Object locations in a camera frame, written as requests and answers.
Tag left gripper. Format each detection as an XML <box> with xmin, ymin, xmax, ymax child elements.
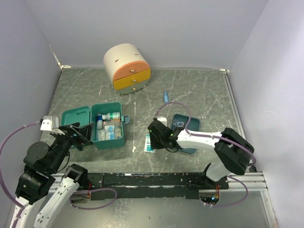
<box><xmin>49</xmin><ymin>121</ymin><xmax>94</xmax><ymax>171</ymax></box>

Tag blue white sachet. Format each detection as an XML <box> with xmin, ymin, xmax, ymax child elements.
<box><xmin>144</xmin><ymin>134</ymin><xmax>156</xmax><ymax>153</ymax></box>

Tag small clear measuring cup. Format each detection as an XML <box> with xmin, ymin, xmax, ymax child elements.
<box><xmin>175</xmin><ymin>121</ymin><xmax>185</xmax><ymax>127</ymax></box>

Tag elastic bandage roll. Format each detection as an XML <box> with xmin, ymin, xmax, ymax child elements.
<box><xmin>96</xmin><ymin>114</ymin><xmax>105</xmax><ymax>141</ymax></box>

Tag blue divided tray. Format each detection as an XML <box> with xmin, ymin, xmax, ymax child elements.
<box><xmin>171</xmin><ymin>113</ymin><xmax>200</xmax><ymax>154</ymax></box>

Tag small blue white packets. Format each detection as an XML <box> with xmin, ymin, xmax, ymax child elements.
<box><xmin>104</xmin><ymin>121</ymin><xmax>123</xmax><ymax>140</ymax></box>

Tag teal medicine box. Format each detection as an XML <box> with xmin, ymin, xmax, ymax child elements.
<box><xmin>61</xmin><ymin>102</ymin><xmax>130</xmax><ymax>150</ymax></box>

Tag white plastic bottle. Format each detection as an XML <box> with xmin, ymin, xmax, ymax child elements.
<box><xmin>102</xmin><ymin>112</ymin><xmax>121</xmax><ymax>121</ymax></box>

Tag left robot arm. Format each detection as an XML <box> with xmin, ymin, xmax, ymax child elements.
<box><xmin>10</xmin><ymin>118</ymin><xmax>94</xmax><ymax>228</ymax></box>

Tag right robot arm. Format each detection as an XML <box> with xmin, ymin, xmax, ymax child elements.
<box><xmin>148</xmin><ymin>118</ymin><xmax>256</xmax><ymax>189</ymax></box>

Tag blue plastic vial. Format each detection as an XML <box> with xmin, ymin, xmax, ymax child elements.
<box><xmin>164</xmin><ymin>91</ymin><xmax>169</xmax><ymax>103</ymax></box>

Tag round mini drawer cabinet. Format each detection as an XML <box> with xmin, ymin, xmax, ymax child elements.
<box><xmin>103</xmin><ymin>43</ymin><xmax>151</xmax><ymax>95</ymax></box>

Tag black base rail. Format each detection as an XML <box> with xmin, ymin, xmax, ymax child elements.
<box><xmin>78</xmin><ymin>172</ymin><xmax>229</xmax><ymax>200</ymax></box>

